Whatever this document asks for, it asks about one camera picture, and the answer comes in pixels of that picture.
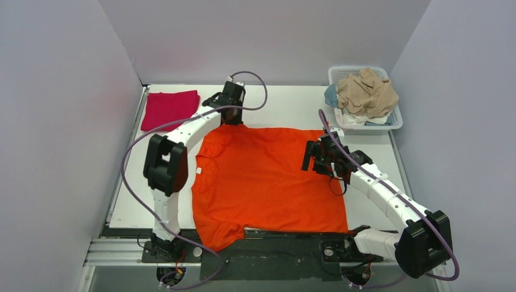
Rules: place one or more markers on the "white plastic laundry basket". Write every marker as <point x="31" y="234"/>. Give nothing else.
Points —
<point x="336" y="73"/>

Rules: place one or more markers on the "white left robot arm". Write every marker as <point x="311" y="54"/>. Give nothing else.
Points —
<point x="166" y="162"/>

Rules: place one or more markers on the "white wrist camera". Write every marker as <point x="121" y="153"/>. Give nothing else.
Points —
<point x="236" y="81"/>
<point x="337" y="131"/>

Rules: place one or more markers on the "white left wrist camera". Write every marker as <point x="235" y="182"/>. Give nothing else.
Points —
<point x="236" y="81"/>

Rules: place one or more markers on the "orange t-shirt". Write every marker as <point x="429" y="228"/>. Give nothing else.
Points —
<point x="252" y="178"/>

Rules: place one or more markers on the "folded red t-shirt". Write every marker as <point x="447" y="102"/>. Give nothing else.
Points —
<point x="163" y="108"/>

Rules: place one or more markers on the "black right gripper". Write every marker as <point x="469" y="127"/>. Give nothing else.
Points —
<point x="316" y="156"/>

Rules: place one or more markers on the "beige crumpled t-shirt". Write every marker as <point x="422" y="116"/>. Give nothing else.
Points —
<point x="367" y="93"/>

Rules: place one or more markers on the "white garment in basket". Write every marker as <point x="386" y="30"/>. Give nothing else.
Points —
<point x="347" y="118"/>

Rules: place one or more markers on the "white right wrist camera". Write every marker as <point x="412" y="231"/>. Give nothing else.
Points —
<point x="337" y="131"/>

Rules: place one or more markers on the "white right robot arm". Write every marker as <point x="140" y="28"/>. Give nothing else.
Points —
<point x="422" y="240"/>

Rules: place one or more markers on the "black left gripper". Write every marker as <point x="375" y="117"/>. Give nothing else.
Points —
<point x="231" y="115"/>

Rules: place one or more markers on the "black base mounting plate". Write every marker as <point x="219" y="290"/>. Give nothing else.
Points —
<point x="260" y="255"/>

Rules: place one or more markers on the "blue garment in basket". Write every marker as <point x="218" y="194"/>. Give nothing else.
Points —
<point x="331" y="96"/>

